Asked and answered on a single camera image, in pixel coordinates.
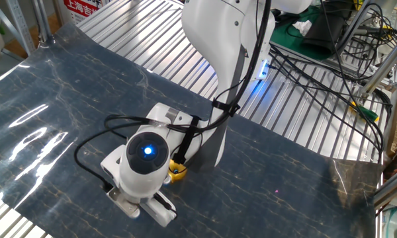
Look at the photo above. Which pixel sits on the perforated grey metal strut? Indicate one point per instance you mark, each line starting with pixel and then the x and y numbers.
pixel 20 29

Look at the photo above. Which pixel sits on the white crumpled paper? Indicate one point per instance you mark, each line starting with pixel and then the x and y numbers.
pixel 302 28

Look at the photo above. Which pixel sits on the black pouch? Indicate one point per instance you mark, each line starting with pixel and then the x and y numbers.
pixel 324 36

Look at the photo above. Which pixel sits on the aluminium frame beam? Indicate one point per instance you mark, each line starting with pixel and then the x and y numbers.
pixel 383 66

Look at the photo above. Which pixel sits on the gold piggy bank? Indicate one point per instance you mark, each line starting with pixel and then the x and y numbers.
pixel 177 176

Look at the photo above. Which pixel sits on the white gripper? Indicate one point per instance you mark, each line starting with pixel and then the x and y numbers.
pixel 110 167

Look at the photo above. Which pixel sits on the dark blue marble mat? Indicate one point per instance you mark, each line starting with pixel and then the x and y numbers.
pixel 284 198

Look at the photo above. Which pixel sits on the green base mat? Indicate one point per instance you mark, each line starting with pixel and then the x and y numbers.
pixel 284 36

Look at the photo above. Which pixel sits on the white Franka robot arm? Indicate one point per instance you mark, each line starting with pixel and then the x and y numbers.
pixel 215 33

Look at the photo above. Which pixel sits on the red white printed sign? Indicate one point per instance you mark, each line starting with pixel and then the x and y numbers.
pixel 82 10

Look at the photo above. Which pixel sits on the grey metal post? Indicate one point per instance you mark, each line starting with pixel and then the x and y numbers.
pixel 41 20

